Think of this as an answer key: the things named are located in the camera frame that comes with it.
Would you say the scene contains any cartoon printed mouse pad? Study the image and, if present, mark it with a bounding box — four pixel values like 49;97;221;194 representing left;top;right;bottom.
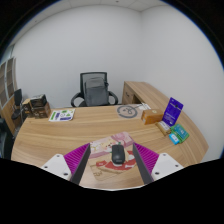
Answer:
88;132;136;181

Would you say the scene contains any black computer mouse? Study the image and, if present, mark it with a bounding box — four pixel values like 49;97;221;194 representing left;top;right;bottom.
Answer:
112;145;125;164

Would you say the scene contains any wooden side cabinet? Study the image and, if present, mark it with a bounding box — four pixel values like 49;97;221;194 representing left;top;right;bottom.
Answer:
122;81;169;115

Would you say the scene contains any dark brown cardboard box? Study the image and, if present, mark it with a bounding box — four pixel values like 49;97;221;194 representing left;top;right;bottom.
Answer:
30;94;51;118

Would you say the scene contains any white green leaflet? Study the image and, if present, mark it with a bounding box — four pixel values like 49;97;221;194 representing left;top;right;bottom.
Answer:
49;109;75;122

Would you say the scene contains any orange wooden box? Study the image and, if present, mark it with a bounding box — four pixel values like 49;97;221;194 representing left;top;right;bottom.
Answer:
141;109;163;125

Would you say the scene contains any small brown box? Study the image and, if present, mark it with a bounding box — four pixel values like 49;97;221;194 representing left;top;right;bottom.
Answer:
22;99;33;118

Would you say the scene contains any black mesh office chair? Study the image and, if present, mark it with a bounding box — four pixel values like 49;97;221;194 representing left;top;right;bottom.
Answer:
71;72;118;107

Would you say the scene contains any black leather sofa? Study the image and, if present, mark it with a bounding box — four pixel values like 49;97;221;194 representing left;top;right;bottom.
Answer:
0;118;7;158

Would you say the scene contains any purple standing card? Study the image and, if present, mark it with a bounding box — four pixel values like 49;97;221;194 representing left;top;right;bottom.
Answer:
162;98;183;126

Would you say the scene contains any green card pack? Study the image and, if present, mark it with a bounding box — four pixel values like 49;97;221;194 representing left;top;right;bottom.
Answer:
171;124;189;143

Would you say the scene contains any blue card pack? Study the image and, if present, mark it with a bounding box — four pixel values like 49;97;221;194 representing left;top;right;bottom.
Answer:
169;133;180;145

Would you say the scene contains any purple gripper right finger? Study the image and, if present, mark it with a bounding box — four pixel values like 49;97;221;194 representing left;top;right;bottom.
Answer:
131;142;184;185

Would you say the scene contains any beige small pack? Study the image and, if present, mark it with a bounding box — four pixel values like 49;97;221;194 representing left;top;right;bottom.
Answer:
156;121;171;136

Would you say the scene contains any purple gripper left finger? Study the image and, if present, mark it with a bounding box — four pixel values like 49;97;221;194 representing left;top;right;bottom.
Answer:
40;143;92;185

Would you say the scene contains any black side chair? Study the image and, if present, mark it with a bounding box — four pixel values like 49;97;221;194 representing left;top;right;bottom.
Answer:
11;89;23;132

